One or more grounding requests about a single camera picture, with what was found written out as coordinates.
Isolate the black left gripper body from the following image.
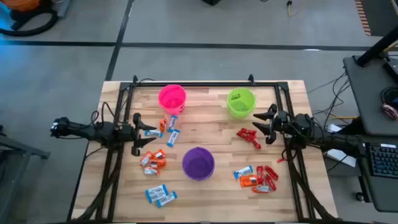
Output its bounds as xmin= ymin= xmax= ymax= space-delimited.
xmin=120 ymin=112 xmax=142 ymax=157

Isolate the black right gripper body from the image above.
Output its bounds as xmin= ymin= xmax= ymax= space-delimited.
xmin=266 ymin=103 xmax=293 ymax=145

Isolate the blue white Hershey's bar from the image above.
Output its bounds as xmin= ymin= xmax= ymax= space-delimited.
xmin=167 ymin=114 xmax=178 ymax=133
xmin=144 ymin=129 xmax=164 ymax=138
xmin=155 ymin=190 xmax=178 ymax=208
xmin=145 ymin=184 xmax=170 ymax=204
xmin=233 ymin=165 xmax=254 ymax=180
xmin=167 ymin=129 xmax=180 ymax=148

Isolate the green plastic bucket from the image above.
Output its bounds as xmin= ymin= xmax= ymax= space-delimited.
xmin=226 ymin=87 xmax=257 ymax=119

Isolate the pink plastic bucket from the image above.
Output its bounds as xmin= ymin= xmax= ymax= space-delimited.
xmin=157 ymin=83 xmax=187 ymax=116

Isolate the purple plastic bucket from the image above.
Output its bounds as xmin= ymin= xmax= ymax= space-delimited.
xmin=182 ymin=146 xmax=216 ymax=182

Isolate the white paper sheet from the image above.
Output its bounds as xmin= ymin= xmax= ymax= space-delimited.
xmin=323 ymin=123 xmax=358 ymax=168

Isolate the grey desk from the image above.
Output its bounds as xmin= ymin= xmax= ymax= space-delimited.
xmin=343 ymin=55 xmax=398 ymax=137
xmin=354 ymin=134 xmax=398 ymax=213

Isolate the black keyboard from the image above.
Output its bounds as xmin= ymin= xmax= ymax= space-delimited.
xmin=365 ymin=142 xmax=398 ymax=180

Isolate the pink patterned item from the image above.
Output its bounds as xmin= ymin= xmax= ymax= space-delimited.
xmin=381 ymin=103 xmax=398 ymax=121

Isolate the grey metal cart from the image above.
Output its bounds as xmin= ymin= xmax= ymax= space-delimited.
xmin=0 ymin=124 xmax=51 ymax=224

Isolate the dark mat with striped edge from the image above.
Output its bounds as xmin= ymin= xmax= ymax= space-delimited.
xmin=354 ymin=0 xmax=398 ymax=37

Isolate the black cable bundle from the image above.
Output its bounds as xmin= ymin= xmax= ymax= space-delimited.
xmin=307 ymin=72 xmax=361 ymax=131

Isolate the black aluminium table frame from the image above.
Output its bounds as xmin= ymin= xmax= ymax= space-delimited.
xmin=70 ymin=74 xmax=340 ymax=223

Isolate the black coiled cable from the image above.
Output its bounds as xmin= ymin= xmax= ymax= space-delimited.
xmin=379 ymin=86 xmax=398 ymax=108

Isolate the black slanted post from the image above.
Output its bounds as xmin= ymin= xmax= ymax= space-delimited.
xmin=354 ymin=26 xmax=398 ymax=68

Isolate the black vacuum hose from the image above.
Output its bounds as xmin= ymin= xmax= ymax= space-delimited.
xmin=0 ymin=9 xmax=59 ymax=37

